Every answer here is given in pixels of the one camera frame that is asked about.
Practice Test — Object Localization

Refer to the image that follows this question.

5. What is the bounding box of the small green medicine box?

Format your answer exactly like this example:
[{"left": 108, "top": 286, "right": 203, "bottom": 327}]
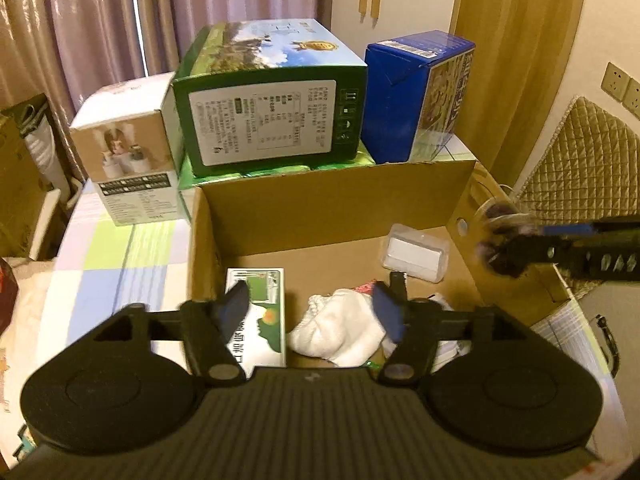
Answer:
[{"left": 226, "top": 268, "right": 286, "bottom": 377}]

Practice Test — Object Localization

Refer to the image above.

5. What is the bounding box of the red snack packet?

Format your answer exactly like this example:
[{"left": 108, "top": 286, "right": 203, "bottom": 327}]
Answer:
[{"left": 354, "top": 281, "right": 375, "bottom": 296}]

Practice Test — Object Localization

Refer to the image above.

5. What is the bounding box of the white plastic case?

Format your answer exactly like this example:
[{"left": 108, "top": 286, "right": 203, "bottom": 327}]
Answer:
[{"left": 381, "top": 223, "right": 450, "bottom": 284}]

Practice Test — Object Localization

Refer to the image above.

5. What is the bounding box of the white sock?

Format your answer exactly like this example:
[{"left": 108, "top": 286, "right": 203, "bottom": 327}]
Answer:
[{"left": 286, "top": 288, "right": 386, "bottom": 367}]

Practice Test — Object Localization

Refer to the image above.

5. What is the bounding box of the brown velvet scrunchie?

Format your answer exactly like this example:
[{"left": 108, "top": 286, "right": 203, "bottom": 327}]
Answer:
[{"left": 476, "top": 198, "right": 536, "bottom": 278}]

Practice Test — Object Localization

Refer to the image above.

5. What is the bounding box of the open brown cardboard box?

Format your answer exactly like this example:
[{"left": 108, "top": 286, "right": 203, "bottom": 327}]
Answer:
[{"left": 188, "top": 160, "right": 570, "bottom": 327}]

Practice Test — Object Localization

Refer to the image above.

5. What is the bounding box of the checked tablecloth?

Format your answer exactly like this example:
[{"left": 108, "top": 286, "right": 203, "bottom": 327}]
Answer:
[{"left": 1, "top": 183, "right": 632, "bottom": 470}]

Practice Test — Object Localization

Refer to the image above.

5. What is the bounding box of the blue milk carton box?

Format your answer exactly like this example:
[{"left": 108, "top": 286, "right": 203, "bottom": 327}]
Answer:
[{"left": 361, "top": 30, "right": 475, "bottom": 164}]

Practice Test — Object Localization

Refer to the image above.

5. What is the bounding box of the brown cardboard storage box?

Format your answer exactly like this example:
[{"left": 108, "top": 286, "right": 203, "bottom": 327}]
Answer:
[{"left": 1, "top": 94, "right": 70, "bottom": 260}]

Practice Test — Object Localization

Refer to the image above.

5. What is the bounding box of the white photo product box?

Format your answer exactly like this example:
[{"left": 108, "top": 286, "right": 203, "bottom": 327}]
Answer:
[{"left": 70, "top": 72, "right": 184, "bottom": 226}]

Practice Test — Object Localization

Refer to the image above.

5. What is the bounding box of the golden yellow curtain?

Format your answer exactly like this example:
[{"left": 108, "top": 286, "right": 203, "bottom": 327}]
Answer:
[{"left": 450, "top": 0, "right": 584, "bottom": 185}]

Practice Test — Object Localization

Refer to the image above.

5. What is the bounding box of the green milk carton box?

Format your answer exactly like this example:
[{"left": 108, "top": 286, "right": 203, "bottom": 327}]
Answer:
[{"left": 172, "top": 18, "right": 368, "bottom": 178}]

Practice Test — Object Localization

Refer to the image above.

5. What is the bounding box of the pink window curtain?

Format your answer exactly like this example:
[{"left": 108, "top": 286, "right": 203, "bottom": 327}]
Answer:
[{"left": 1, "top": 0, "right": 331, "bottom": 179}]

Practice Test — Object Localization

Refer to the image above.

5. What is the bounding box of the beige wall socket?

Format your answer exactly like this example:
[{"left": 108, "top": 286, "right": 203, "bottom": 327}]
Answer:
[
  {"left": 601, "top": 62, "right": 630, "bottom": 102},
  {"left": 622, "top": 78, "right": 640, "bottom": 119}
]

